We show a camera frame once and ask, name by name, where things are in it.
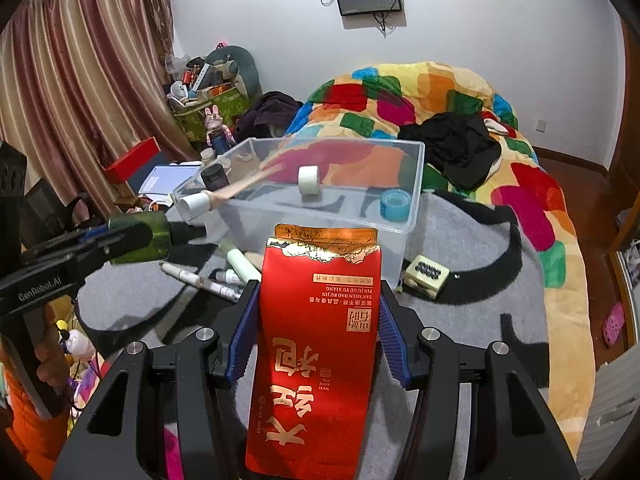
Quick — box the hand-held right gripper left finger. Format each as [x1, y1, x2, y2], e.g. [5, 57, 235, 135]
[52, 280, 263, 480]

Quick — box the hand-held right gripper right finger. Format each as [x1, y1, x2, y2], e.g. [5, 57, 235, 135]
[377, 280, 583, 480]

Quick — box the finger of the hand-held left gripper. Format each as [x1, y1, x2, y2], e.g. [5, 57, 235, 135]
[20, 225, 113, 261]
[75, 222, 155, 281]

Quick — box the dark green bottle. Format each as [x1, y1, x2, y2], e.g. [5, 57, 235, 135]
[107, 210, 208, 266]

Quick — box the silver grey tube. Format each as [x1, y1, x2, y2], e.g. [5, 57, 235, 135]
[160, 261, 241, 303]

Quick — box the pale green tube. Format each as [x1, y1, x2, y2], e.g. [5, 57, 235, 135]
[219, 240, 263, 281]

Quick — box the red tea bag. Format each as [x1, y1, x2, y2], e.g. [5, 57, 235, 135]
[245, 223, 383, 478]

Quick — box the clear plastic bin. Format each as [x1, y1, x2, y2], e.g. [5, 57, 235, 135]
[171, 136, 426, 286]

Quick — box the beige tube with white cap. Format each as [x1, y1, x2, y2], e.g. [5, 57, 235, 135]
[177, 164, 283, 223]

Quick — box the blue tape roll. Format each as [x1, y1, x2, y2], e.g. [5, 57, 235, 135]
[379, 190, 411, 221]

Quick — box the white tape roll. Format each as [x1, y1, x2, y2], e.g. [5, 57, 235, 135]
[297, 165, 322, 196]

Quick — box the person's left hand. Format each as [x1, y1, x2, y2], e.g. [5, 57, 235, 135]
[32, 305, 73, 401]

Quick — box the short white pen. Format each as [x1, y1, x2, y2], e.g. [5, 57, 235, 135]
[212, 269, 248, 288]

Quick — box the white plush toy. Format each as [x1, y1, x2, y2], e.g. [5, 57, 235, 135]
[55, 320, 93, 361]

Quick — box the pale green dotted block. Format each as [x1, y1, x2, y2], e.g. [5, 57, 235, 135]
[404, 255, 448, 301]

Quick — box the white notebook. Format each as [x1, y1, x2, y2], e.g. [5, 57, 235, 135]
[137, 162, 203, 198]

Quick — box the red box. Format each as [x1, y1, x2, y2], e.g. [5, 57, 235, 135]
[104, 137, 162, 184]

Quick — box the grey printed blanket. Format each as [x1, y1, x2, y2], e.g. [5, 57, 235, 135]
[75, 190, 551, 480]

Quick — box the striped pink curtain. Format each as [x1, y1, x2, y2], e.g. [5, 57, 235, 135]
[0, 0, 176, 211]

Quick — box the pink bunny toy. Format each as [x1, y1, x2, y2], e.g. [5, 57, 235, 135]
[204, 105, 236, 148]

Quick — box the green bag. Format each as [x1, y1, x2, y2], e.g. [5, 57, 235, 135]
[170, 85, 251, 143]

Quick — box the colourful patchwork blanket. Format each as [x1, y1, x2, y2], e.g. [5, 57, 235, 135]
[290, 61, 597, 480]

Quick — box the dark purple clothing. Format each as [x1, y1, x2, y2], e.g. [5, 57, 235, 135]
[235, 91, 303, 138]

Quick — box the black clothing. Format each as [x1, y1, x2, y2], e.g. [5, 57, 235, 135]
[398, 111, 502, 191]

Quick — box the grey cushion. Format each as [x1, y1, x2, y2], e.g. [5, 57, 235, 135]
[207, 45, 261, 98]

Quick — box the pink shoe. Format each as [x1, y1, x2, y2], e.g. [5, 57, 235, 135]
[602, 301, 626, 346]

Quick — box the white cabinet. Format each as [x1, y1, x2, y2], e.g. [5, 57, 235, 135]
[565, 345, 640, 480]

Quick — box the black monitor cable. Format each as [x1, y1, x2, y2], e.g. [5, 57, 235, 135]
[374, 10, 397, 37]

